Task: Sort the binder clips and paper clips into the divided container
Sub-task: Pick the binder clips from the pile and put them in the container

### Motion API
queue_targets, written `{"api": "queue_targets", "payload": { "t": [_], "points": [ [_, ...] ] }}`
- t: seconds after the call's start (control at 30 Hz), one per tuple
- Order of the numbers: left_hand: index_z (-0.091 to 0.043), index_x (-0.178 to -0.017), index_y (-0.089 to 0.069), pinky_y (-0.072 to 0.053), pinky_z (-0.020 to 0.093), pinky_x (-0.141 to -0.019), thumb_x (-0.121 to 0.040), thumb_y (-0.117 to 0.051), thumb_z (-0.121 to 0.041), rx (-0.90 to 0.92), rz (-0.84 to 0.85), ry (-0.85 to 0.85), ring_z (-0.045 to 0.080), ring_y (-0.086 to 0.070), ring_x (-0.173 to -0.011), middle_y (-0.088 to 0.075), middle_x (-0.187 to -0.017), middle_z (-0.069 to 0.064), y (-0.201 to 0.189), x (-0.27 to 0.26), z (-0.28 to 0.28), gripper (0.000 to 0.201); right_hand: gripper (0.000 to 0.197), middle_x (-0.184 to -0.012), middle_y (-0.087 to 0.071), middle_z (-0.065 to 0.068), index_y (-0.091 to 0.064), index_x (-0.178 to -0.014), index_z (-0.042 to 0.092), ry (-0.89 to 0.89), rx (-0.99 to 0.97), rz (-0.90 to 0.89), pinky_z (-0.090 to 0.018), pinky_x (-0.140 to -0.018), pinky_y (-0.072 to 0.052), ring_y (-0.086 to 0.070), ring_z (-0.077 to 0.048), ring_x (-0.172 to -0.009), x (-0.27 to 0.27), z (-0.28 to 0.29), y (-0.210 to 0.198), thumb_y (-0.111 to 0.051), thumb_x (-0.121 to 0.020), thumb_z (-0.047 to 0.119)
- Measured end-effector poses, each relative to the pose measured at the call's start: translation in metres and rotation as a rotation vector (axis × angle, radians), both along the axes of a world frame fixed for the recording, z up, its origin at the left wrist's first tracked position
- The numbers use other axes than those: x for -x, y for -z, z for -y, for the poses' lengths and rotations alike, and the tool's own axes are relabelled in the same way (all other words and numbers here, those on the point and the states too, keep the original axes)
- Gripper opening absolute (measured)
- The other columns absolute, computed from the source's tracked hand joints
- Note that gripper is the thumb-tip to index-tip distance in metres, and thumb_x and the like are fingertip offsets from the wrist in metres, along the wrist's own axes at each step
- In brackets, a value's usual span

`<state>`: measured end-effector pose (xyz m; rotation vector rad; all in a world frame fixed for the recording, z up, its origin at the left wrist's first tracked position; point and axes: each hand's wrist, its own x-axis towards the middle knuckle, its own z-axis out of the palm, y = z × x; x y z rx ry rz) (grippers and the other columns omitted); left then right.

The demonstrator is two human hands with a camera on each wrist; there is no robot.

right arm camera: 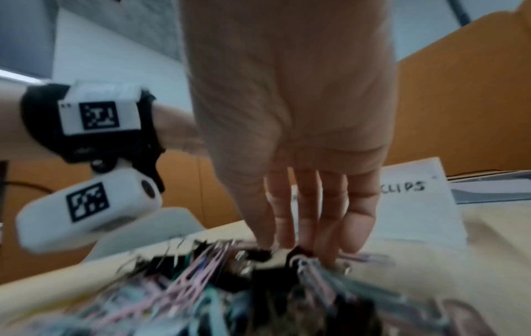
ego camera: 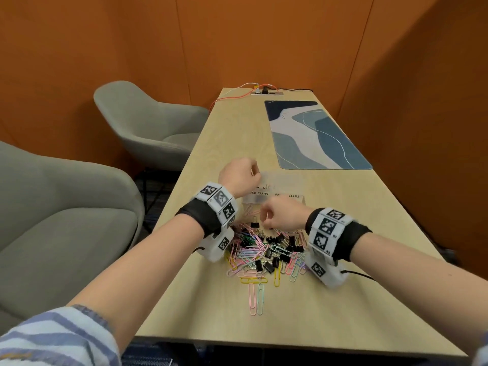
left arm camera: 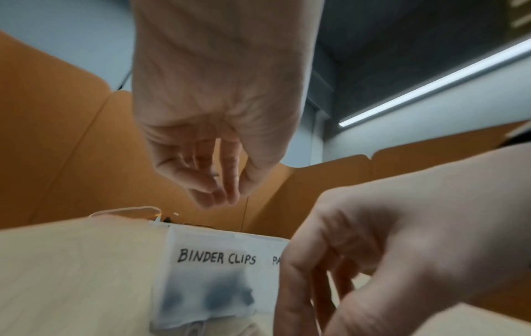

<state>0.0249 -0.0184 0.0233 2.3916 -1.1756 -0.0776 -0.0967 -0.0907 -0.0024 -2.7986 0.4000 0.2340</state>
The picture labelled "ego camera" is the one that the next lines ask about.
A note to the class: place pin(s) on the person's left hand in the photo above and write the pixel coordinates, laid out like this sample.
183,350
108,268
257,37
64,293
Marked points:
238,177

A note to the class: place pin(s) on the person's right hand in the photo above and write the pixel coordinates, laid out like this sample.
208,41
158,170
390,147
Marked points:
286,215

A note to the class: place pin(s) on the clear two-compartment labelled box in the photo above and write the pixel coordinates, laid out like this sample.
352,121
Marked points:
289,182
263,194

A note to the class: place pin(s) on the pile of colourful paper clips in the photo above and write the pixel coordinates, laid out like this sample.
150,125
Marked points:
248,249

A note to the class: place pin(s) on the pile of black binder clips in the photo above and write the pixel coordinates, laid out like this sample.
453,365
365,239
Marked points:
268,267

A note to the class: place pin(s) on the person's left forearm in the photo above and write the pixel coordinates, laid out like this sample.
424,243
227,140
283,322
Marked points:
141,270

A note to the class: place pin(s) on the person's right forearm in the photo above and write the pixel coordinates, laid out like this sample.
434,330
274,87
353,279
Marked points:
415,278

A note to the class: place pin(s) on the black left wristband marker tiles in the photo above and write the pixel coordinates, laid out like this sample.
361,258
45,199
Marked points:
198,215

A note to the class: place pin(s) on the black wristband marker tiles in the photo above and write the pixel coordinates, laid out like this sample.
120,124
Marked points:
352,240
198,215

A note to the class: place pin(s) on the black right wristband marker tiles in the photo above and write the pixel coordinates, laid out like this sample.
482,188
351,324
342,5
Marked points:
352,240

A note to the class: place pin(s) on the blue patterned desk mat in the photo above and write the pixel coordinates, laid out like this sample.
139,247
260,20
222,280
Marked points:
320,137

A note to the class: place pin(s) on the silver table power socket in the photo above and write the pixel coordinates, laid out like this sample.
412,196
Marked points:
267,91

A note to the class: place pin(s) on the small grey armchair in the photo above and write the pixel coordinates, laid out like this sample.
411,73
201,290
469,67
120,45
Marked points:
148,127

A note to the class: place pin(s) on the large grey armchair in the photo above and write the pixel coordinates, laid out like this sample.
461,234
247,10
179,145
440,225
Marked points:
65,232

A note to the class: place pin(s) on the striped shirt sleeve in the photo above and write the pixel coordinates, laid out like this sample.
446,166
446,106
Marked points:
57,339

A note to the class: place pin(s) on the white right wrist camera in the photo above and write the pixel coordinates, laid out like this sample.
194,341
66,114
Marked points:
324,272

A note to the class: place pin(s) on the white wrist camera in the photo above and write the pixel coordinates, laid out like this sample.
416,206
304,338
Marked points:
215,247
324,272

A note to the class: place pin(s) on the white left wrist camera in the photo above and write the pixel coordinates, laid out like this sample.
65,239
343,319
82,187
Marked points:
215,247

